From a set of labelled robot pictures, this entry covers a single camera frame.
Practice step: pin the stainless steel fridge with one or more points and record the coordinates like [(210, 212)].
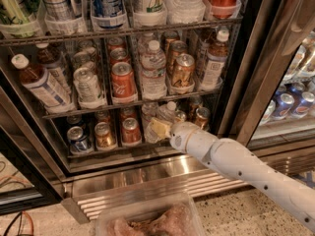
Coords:
[(34, 141)]

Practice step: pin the clear plastic food container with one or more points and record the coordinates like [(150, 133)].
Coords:
[(172, 215)]

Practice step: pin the red coca-cola can middle front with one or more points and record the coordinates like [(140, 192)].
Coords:
[(124, 88)]

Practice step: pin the green bottle top shelf left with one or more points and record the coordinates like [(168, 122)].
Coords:
[(21, 18)]

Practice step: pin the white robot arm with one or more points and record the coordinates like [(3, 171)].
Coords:
[(233, 160)]

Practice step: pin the clear water bottle middle shelf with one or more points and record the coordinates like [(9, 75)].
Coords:
[(153, 72)]

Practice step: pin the blue soda can bottom front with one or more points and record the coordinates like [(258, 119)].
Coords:
[(79, 142)]

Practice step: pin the gold soda can middle front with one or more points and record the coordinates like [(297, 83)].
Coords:
[(181, 78)]

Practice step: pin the tea bottle white cap right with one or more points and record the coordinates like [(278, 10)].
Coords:
[(215, 60)]

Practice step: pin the gold soda can bottom right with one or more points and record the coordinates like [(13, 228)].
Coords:
[(202, 117)]

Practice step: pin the clear water bottle top shelf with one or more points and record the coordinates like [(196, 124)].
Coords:
[(185, 11)]

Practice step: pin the clear water bottle bottom shelf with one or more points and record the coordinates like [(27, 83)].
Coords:
[(164, 112)]

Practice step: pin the blue pepsi can right fridge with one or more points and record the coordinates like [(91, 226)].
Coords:
[(284, 102)]

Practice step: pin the green soda can bottom front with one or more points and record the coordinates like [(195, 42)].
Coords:
[(180, 116)]

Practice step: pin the tea bottle white cap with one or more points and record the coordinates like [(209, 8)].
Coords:
[(41, 83), (215, 60)]

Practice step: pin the clear water bottle shelf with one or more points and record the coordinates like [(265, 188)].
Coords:
[(153, 72), (164, 112), (185, 11)]

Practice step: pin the tea bottle white cap left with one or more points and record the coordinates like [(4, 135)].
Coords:
[(41, 83)]

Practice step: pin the silver can middle front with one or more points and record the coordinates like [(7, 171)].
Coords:
[(89, 90)]

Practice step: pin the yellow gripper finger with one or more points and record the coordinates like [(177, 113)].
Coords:
[(161, 128)]

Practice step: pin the gold soda can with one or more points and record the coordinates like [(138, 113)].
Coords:
[(202, 117), (181, 78), (176, 48), (104, 138)]

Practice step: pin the blue can top shelf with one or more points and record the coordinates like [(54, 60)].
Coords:
[(108, 15)]

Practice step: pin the gold soda can bottom left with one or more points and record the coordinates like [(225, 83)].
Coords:
[(104, 138)]

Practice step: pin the red soda can bottom front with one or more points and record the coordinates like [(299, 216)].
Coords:
[(131, 134)]

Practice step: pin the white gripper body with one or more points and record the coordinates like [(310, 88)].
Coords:
[(179, 136)]

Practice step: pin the glass fridge door right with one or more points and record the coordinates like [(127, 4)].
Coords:
[(294, 20)]

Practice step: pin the red coca-cola can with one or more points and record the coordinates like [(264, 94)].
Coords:
[(119, 55), (124, 88)]

